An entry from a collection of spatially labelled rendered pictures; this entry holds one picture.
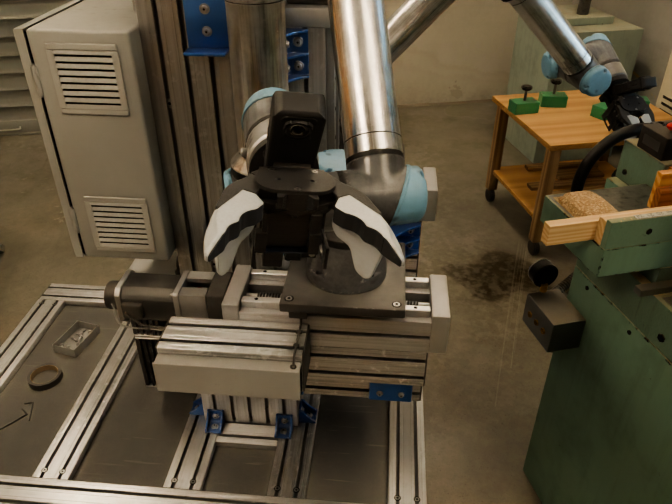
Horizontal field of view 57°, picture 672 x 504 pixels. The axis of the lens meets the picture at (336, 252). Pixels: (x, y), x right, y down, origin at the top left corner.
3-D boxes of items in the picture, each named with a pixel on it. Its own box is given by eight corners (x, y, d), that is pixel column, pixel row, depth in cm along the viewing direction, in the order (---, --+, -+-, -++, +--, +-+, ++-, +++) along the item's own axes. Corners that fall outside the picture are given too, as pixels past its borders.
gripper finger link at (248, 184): (247, 239, 50) (300, 200, 57) (248, 220, 49) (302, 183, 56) (199, 220, 51) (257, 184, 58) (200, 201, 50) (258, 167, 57)
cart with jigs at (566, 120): (596, 186, 323) (628, 63, 288) (664, 244, 277) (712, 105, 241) (476, 197, 313) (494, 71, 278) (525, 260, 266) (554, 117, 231)
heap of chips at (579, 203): (590, 193, 126) (593, 180, 125) (628, 223, 116) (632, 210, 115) (552, 197, 125) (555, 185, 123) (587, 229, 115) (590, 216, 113)
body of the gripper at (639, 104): (634, 131, 164) (616, 96, 170) (652, 110, 157) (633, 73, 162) (608, 133, 163) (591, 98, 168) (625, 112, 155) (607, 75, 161)
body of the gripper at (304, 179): (330, 273, 58) (314, 210, 68) (343, 191, 53) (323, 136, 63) (247, 271, 56) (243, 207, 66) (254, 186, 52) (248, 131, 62)
